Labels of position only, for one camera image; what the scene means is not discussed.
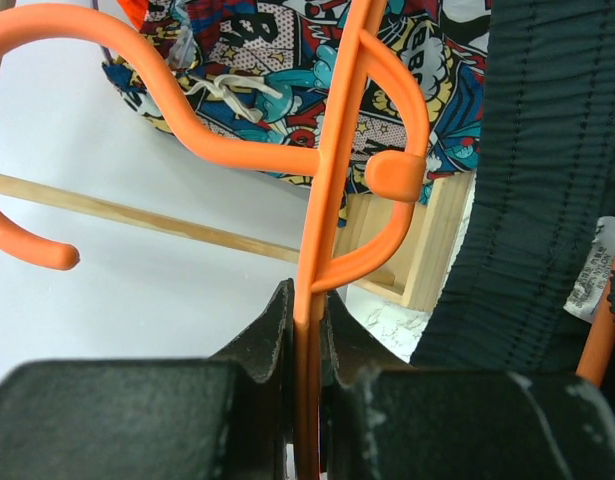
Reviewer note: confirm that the orange hanger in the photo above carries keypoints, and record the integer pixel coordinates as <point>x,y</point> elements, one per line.
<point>167,419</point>

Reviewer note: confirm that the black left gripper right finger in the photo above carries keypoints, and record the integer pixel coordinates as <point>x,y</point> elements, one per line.
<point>351,359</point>

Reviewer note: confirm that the orange shorts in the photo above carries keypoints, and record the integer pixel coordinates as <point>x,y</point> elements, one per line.
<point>135,11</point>

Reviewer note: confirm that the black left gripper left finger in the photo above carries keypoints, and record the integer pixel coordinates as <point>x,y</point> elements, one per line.
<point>260,412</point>

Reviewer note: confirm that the comic print shorts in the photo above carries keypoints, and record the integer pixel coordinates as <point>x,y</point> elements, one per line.
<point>262,70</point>

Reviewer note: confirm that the dark navy shorts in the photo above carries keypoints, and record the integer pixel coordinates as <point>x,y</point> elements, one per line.
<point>546,175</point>

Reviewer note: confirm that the wooden clothes rack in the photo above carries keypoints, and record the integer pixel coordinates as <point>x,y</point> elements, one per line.
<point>412,278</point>

